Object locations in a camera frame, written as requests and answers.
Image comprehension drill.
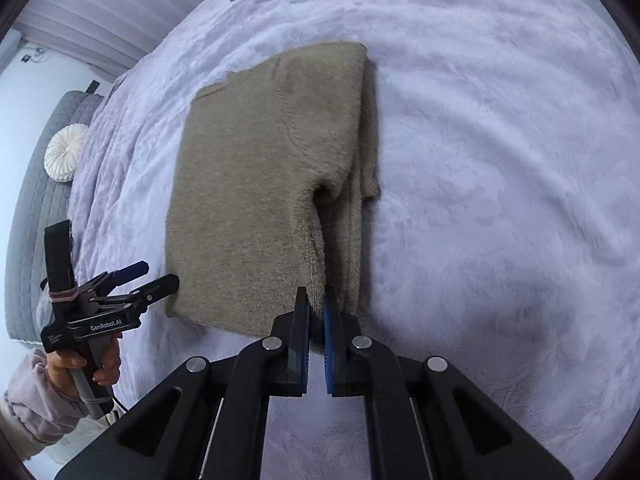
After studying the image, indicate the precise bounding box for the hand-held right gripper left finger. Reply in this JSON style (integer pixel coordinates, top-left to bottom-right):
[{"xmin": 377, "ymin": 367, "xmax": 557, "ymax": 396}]
[{"xmin": 54, "ymin": 287, "xmax": 312, "ymax": 480}]

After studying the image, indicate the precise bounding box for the person's left forearm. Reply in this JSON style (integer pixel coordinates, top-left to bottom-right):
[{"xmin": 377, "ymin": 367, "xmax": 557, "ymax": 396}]
[{"xmin": 0, "ymin": 347, "xmax": 90, "ymax": 461}]

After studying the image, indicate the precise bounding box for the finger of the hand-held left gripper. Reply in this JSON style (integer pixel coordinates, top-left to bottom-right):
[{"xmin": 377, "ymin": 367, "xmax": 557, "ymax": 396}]
[
  {"xmin": 92, "ymin": 274, "xmax": 181, "ymax": 311},
  {"xmin": 82, "ymin": 261, "xmax": 150, "ymax": 294}
]

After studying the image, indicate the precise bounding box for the white round pillow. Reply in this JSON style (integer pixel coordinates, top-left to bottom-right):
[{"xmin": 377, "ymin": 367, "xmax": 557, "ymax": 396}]
[{"xmin": 44, "ymin": 126, "xmax": 90, "ymax": 183}]

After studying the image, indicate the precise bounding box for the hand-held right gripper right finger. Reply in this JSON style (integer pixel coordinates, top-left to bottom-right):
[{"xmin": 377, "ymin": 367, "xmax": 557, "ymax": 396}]
[{"xmin": 322, "ymin": 287, "xmax": 576, "ymax": 480}]

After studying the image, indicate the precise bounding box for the person's left hand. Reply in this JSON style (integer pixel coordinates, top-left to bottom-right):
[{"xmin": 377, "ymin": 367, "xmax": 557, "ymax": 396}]
[{"xmin": 46, "ymin": 335, "xmax": 122, "ymax": 403}]

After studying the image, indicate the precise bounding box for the lavender plush blanket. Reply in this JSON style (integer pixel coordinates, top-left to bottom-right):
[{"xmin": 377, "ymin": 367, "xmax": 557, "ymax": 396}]
[{"xmin": 65, "ymin": 0, "xmax": 640, "ymax": 480}]

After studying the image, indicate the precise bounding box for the taupe knit sweater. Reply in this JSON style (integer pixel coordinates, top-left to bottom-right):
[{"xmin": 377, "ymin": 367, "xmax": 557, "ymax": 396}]
[{"xmin": 164, "ymin": 41, "xmax": 382, "ymax": 340}]

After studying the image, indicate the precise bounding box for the white pleated curtain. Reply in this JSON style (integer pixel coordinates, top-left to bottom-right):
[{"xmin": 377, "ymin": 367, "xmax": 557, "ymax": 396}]
[{"xmin": 15, "ymin": 0, "xmax": 241, "ymax": 83}]

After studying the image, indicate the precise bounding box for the grey quilted headboard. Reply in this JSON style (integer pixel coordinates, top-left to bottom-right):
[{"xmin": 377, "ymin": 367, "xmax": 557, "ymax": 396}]
[{"xmin": 2, "ymin": 91, "xmax": 106, "ymax": 346}]

